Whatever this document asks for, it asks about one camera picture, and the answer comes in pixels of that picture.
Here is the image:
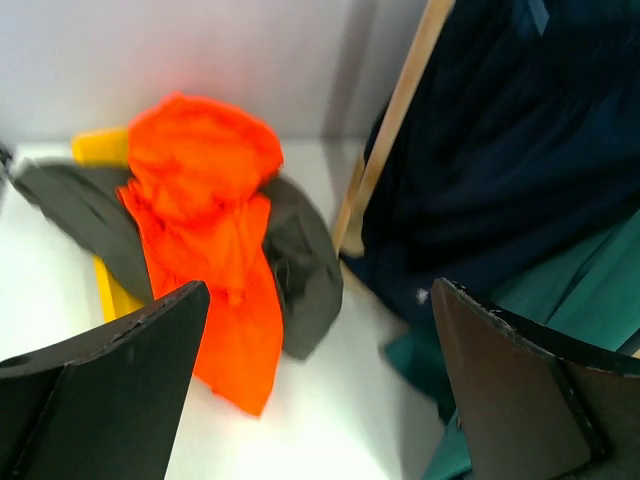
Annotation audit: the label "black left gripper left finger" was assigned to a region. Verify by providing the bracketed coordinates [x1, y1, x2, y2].
[1, 281, 209, 479]

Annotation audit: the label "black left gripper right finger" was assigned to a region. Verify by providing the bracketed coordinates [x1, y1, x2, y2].
[432, 278, 639, 479]

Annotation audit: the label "teal green shorts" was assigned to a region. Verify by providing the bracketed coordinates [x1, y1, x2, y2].
[385, 215, 639, 479]

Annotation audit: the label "olive green shorts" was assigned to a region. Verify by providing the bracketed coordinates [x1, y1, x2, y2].
[11, 163, 343, 361]

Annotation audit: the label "orange mesh shorts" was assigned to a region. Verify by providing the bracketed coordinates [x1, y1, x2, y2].
[118, 93, 284, 416]

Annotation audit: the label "navy blue shorts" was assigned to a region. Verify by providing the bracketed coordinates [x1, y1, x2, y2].
[345, 1, 639, 324]

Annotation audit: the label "wooden clothes rack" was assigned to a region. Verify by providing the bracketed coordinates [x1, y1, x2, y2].
[332, 0, 454, 256]

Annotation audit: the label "yellow plastic tray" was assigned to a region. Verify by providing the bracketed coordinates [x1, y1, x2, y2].
[71, 127, 149, 322]

